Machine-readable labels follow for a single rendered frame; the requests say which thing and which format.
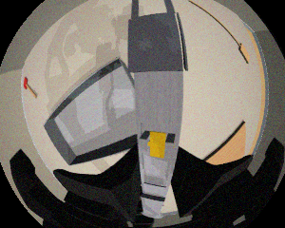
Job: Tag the red spatula with wooden handle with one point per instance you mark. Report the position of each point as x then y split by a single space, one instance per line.
29 88

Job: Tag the wooden board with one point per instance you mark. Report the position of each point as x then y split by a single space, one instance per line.
231 150

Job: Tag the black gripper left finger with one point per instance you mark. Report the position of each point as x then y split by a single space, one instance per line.
118 186

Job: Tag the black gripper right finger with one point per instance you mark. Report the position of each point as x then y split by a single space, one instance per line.
194 180

